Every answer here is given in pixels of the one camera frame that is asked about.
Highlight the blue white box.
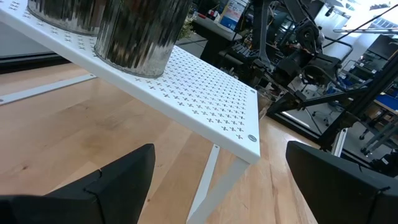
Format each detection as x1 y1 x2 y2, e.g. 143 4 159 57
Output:
220 0 250 32

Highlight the backlit black keyboard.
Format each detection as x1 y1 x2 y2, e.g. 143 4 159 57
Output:
229 41 262 65

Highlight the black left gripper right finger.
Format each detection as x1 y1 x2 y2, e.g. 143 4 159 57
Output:
285 140 398 224

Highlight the white perforated metal shelf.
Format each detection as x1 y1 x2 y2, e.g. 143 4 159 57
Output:
0 0 262 224

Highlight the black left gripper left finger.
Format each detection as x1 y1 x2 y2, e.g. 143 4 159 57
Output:
0 142 156 224

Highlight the silver cylindrical candle holder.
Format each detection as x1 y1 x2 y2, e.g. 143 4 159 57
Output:
27 0 108 37
93 0 193 79

